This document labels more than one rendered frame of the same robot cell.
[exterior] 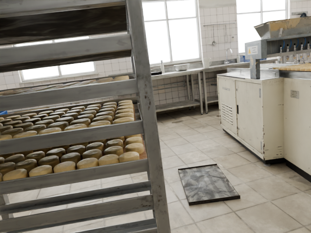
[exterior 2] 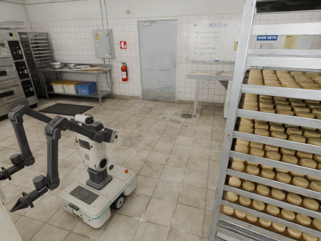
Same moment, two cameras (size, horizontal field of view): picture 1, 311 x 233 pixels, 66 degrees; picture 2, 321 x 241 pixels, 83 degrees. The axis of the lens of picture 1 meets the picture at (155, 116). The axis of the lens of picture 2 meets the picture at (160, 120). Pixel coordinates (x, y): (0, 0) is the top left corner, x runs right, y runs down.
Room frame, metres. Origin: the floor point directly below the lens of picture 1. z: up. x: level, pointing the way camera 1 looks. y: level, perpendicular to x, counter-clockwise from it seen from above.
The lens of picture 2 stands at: (1.59, 0.14, 1.67)
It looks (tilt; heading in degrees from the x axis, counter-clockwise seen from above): 25 degrees down; 210
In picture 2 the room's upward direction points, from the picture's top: 1 degrees counter-clockwise
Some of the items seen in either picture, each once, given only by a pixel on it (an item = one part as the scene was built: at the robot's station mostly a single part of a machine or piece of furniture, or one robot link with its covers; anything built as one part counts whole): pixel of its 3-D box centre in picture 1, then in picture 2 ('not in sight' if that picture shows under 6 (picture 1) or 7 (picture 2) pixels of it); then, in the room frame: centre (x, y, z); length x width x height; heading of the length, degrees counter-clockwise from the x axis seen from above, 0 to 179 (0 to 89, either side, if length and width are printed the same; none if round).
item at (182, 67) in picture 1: (182, 67); not in sight; (4.85, -0.65, 0.94); 0.33 x 0.33 x 0.12
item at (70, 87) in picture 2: not in sight; (74, 87); (-1.70, -4.72, 0.36); 0.47 x 0.38 x 0.26; 13
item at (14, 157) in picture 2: not in sight; (21, 159); (1.13, -1.40, 0.81); 0.12 x 0.09 x 0.12; 3
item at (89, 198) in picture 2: not in sight; (99, 183); (0.62, -1.21, 0.24); 0.68 x 0.53 x 0.41; 2
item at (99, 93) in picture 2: not in sight; (77, 82); (-1.74, -4.57, 0.49); 1.90 x 0.72 x 0.98; 103
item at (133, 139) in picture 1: (133, 142); not in sight; (0.67, 0.07, 0.87); 0.05 x 0.05 x 0.02
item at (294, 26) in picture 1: (290, 28); not in sight; (2.23, -1.31, 1.25); 0.56 x 0.29 x 0.14; 92
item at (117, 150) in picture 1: (113, 152); not in sight; (0.61, 0.12, 0.87); 0.05 x 0.05 x 0.02
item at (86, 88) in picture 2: not in sight; (87, 88); (-1.80, -4.28, 0.36); 0.47 x 0.38 x 0.26; 15
